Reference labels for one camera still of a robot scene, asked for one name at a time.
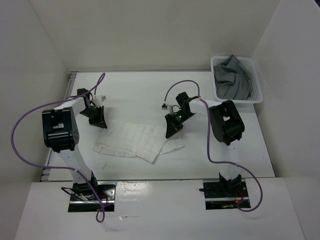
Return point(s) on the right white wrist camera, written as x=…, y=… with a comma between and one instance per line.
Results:
x=168, y=107

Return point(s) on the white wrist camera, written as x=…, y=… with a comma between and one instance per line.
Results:
x=168, y=107
x=98, y=100

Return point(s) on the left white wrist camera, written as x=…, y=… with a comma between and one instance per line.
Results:
x=98, y=100

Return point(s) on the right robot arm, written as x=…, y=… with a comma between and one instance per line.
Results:
x=226, y=125

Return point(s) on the white pleated skirt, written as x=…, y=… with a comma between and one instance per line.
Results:
x=136, y=140

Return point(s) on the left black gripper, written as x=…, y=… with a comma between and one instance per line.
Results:
x=99, y=121

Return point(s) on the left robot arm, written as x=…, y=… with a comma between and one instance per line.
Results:
x=61, y=134

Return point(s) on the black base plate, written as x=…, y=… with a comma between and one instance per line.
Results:
x=216, y=199
x=80, y=202

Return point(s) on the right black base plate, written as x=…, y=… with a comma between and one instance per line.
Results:
x=216, y=199

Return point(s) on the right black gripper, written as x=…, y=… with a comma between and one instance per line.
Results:
x=172, y=126

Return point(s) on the white plastic basket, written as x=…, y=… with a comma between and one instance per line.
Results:
x=256, y=95

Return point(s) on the grey skirt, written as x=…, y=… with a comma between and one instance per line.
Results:
x=232, y=80

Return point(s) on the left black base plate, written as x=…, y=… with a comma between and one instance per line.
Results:
x=80, y=202

